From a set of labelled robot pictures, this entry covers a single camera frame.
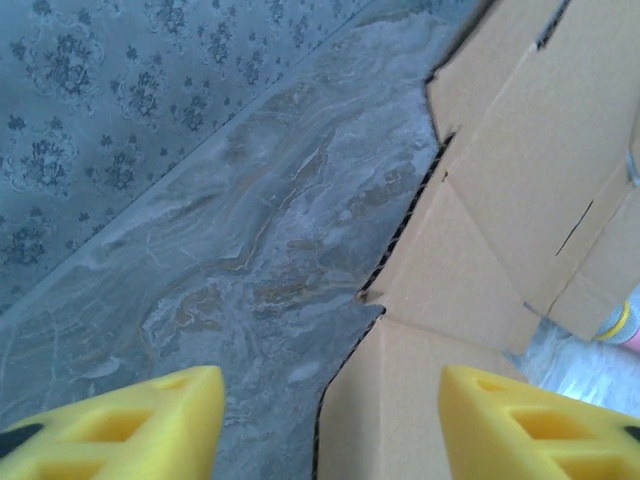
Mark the brown cardboard box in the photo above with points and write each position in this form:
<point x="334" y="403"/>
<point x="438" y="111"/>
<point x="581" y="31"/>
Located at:
<point x="475" y="225"/>

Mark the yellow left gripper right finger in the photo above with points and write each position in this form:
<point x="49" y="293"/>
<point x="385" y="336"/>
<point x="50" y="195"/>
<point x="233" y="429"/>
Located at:
<point x="540" y="440"/>

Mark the pink toy microphone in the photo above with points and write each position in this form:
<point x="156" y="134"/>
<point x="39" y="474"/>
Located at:
<point x="622" y="320"/>

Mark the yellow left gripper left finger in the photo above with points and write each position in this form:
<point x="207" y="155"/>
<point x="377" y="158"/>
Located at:
<point x="125" y="435"/>

